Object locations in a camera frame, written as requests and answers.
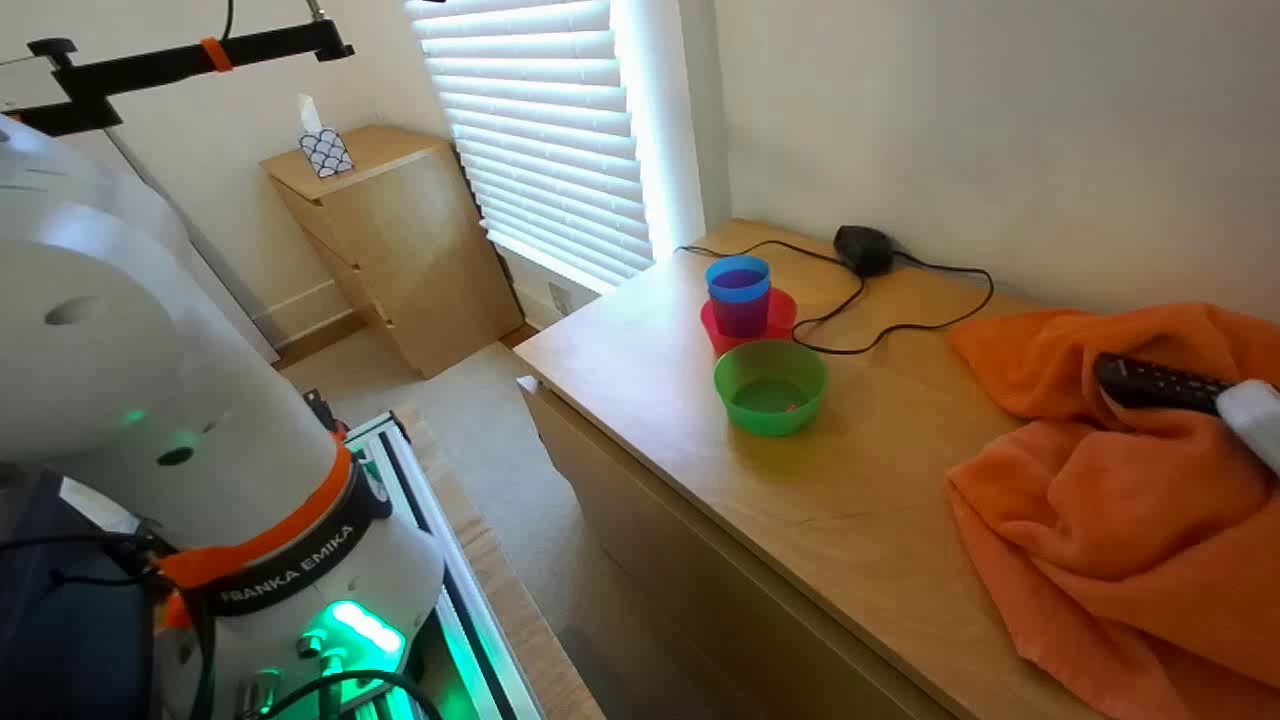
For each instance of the blue and purple cups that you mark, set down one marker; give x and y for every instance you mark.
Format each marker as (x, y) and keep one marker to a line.
(737, 292)

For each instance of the green plastic bowl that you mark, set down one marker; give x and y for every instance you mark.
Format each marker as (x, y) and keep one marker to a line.
(771, 384)

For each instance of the pink plastic bowl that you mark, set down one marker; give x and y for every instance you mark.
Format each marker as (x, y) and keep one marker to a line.
(775, 318)

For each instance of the wooden chest of drawers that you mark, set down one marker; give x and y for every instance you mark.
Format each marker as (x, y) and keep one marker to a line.
(821, 575)

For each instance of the black computer mouse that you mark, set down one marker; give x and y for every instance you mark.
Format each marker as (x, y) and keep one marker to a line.
(863, 250)

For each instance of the small wooden side cabinet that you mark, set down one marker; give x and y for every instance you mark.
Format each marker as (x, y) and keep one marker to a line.
(404, 244)

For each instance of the white window blinds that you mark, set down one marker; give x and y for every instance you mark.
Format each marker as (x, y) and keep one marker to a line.
(536, 113)

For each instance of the patterned tissue box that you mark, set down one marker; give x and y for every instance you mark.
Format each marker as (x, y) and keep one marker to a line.
(320, 147)

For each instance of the black remote control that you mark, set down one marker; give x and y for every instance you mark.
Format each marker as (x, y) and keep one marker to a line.
(1152, 384)

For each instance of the orange towel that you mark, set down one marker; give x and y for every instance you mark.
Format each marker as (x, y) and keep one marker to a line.
(1126, 548)

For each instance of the white object on towel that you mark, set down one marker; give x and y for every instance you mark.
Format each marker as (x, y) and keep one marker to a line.
(1255, 416)

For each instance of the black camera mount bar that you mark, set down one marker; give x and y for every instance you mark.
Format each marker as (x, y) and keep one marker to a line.
(90, 89)

